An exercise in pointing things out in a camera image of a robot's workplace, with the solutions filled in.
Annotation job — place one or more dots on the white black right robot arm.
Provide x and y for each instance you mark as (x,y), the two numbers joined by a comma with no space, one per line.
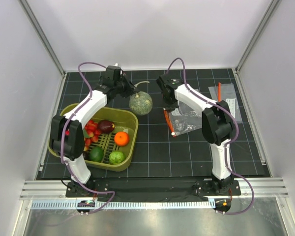
(217,126)

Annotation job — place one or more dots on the dark red apple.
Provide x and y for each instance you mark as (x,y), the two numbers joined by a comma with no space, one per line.
(106,126)

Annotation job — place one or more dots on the dark purple fruit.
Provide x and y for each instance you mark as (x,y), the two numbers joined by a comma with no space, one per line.
(86,155)

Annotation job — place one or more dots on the netted green melon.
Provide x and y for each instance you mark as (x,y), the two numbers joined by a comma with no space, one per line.
(140,103)

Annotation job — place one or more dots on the red strawberry bunch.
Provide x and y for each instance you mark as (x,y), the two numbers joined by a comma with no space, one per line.
(91,134)

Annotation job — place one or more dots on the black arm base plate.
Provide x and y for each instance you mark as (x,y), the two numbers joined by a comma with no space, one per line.
(157,189)

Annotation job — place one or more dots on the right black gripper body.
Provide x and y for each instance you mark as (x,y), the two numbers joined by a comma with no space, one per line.
(169,104)

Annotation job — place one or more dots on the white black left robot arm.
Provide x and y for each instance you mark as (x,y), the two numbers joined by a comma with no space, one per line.
(67,131)

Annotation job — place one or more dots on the aluminium front frame rail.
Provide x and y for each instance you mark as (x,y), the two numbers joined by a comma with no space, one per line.
(56,189)

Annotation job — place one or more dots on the white slotted cable duct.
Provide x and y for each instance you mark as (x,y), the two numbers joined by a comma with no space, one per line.
(80,204)

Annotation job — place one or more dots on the orange tangerine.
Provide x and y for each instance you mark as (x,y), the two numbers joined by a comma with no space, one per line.
(121,138)

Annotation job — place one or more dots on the clear zip bag orange zipper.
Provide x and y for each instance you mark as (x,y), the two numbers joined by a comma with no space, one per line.
(183,117)

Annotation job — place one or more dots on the green avocado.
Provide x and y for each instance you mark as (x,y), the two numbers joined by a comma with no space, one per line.
(96,154)

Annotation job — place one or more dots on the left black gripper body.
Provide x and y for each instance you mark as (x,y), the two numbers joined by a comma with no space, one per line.
(123,87)

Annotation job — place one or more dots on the spare clear zip bag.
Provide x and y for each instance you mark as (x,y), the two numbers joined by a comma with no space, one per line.
(227,93)

